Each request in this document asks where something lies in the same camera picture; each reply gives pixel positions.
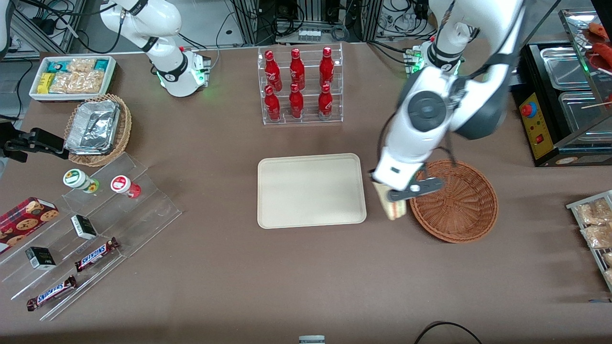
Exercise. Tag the green lid white cup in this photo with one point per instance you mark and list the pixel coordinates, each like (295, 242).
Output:
(75, 178)

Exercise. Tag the clear acrylic bottle rack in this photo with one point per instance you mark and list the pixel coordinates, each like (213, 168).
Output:
(311, 119)

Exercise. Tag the oval wicker basket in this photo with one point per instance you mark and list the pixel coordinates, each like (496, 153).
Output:
(125, 129)

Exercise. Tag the orange sausage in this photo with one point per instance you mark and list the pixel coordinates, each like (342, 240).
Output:
(600, 29)

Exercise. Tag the teal snack packet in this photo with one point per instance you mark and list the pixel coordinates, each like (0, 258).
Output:
(57, 66)
(101, 64)

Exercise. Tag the Snickers chocolate bar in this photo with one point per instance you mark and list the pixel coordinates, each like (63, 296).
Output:
(95, 255)
(50, 293)

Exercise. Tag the small steel pan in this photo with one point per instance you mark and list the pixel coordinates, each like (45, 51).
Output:
(566, 69)

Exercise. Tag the tray of packaged crackers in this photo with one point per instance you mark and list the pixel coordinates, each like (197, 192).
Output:
(597, 258)

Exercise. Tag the white rectangular snack bin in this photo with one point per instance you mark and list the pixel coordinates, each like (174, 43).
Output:
(111, 76)

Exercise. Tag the red sausage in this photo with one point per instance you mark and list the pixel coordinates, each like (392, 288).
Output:
(603, 50)

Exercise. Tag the large steel pan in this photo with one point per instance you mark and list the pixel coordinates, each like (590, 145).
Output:
(581, 114)

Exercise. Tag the black food warmer machine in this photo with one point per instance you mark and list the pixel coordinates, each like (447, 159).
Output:
(538, 126)

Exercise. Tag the triangular sandwich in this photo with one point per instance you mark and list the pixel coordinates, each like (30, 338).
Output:
(394, 209)

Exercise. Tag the large clear cracker bag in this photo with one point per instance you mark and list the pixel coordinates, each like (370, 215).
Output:
(79, 82)

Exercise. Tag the red soda bottle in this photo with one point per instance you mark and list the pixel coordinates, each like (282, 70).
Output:
(297, 70)
(296, 104)
(326, 68)
(325, 103)
(272, 71)
(272, 105)

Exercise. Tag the round brown wicker basket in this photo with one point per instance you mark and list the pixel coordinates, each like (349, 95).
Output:
(454, 215)

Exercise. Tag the small clear cracker bag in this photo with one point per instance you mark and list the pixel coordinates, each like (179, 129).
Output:
(81, 65)

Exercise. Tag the clear bag of crackers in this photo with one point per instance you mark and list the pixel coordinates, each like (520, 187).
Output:
(593, 212)
(597, 236)

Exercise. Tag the red plaid cookie box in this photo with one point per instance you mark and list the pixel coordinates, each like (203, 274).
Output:
(24, 220)

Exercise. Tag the small black carton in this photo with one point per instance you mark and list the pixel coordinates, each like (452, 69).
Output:
(40, 258)
(84, 227)

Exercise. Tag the red lid white cup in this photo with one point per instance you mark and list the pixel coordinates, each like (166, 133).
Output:
(120, 184)

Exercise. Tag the white power strip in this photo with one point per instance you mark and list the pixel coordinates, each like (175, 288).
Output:
(309, 34)

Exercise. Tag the aluminium foil tray stack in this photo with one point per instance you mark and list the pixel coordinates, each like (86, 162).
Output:
(93, 126)

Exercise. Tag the clear acrylic stepped display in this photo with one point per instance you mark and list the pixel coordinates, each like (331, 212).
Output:
(143, 215)

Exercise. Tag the yellow snack packet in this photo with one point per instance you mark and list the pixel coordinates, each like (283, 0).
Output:
(45, 83)

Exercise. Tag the small grey device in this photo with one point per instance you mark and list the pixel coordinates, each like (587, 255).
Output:
(311, 339)

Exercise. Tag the cream plastic tray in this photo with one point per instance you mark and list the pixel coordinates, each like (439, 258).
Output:
(311, 191)

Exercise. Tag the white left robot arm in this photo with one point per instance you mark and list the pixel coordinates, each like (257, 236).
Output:
(478, 100)

